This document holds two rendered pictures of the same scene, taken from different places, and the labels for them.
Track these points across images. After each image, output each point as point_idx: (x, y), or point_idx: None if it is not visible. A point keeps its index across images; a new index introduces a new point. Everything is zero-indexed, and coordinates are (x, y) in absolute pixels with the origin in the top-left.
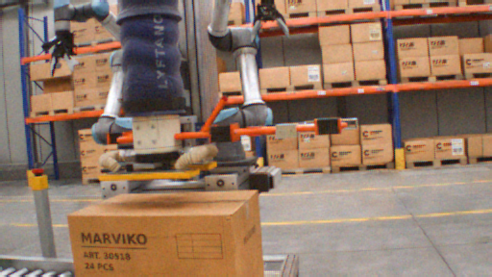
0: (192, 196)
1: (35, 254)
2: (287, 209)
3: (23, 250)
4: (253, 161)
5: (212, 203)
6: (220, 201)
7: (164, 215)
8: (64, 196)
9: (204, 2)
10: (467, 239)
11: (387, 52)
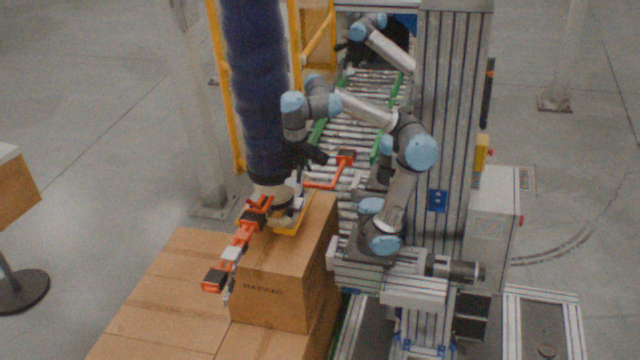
0: (296, 238)
1: (625, 155)
2: None
3: (634, 141)
4: (361, 262)
5: (260, 251)
6: (264, 255)
7: (237, 230)
8: None
9: (439, 65)
10: None
11: None
